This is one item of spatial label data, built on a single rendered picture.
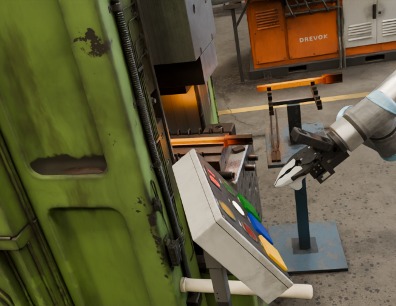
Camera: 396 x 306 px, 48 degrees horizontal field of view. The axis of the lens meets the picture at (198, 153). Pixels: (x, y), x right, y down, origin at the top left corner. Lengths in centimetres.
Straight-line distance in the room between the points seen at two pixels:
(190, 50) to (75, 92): 36
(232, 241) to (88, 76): 58
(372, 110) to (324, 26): 399
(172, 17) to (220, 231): 69
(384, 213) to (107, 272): 179
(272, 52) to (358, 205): 268
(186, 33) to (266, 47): 385
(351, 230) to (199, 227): 190
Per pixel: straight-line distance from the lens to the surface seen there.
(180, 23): 136
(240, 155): 172
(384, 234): 276
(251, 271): 104
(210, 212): 96
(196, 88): 186
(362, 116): 123
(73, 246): 168
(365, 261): 258
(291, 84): 225
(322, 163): 123
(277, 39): 518
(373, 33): 533
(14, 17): 136
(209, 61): 154
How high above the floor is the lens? 175
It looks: 28 degrees down
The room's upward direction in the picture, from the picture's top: 11 degrees counter-clockwise
